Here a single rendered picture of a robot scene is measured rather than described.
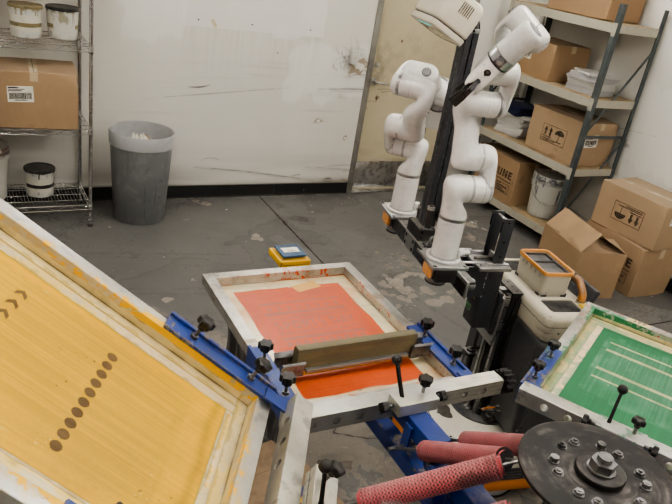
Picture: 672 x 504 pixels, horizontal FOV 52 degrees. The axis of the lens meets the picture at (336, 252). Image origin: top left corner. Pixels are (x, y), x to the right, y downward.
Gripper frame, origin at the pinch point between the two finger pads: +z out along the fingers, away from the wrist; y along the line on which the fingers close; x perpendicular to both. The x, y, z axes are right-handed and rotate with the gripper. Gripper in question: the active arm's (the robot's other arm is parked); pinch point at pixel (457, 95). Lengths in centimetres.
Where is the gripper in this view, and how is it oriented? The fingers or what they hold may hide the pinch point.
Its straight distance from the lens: 211.6
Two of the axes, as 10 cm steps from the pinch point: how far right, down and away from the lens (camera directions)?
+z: -6.4, 5.0, 5.8
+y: 3.2, -5.1, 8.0
